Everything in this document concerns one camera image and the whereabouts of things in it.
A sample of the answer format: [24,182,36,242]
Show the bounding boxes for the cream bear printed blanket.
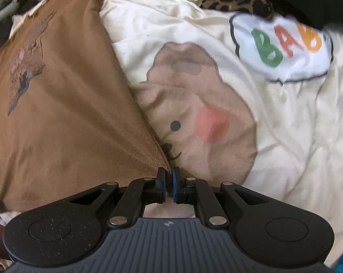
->
[99,0,343,262]

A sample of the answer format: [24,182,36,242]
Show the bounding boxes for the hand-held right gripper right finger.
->
[173,167,274,228]

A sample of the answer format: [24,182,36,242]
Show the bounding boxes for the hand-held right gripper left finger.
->
[68,167,167,228]

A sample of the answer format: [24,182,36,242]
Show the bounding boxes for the brown printed t-shirt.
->
[0,0,172,214]

